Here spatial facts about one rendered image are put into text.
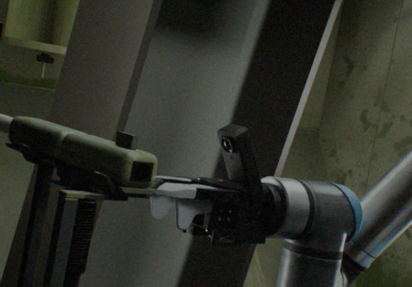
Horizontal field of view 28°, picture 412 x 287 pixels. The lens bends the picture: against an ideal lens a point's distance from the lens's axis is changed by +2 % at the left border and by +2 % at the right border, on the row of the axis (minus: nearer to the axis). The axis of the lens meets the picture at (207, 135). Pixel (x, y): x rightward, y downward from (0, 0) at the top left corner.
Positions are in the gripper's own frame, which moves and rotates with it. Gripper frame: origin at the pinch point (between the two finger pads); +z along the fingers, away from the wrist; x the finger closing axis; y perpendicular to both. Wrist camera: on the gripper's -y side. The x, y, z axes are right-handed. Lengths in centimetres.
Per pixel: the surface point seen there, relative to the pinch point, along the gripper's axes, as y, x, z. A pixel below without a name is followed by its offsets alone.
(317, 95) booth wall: -20, 234, -259
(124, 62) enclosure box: -16, 87, -45
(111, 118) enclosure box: -2, 89, -45
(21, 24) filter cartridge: -24, 206, -70
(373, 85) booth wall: -30, 202, -265
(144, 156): -4.8, -12.1, 10.2
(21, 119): -4.8, 15.6, 12.4
